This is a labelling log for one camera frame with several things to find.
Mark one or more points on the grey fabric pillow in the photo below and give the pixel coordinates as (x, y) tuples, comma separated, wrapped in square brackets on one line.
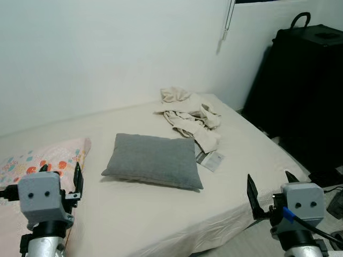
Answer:
[(153, 160)]

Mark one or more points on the pink floral pillow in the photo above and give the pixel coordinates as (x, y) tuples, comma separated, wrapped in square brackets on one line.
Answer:
[(59, 155)]

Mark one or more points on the black flat floor device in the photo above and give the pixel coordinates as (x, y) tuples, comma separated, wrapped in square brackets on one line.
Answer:
[(324, 178)]

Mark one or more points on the white paper tag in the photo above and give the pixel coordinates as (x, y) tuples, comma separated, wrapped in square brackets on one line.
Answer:
[(214, 162)]

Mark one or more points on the white bed mattress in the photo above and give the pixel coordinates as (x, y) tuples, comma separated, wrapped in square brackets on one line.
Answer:
[(134, 214)]

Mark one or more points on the beige crumpled cloth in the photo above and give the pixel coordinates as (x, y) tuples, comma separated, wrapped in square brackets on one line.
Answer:
[(187, 115)]

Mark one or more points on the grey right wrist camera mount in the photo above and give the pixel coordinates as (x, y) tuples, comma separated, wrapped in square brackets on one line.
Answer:
[(303, 203)]

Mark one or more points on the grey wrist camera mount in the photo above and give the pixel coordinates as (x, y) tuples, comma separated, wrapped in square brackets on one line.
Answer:
[(40, 198), (303, 203)]

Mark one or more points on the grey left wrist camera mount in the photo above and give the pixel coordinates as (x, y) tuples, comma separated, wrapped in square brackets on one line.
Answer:
[(40, 198)]

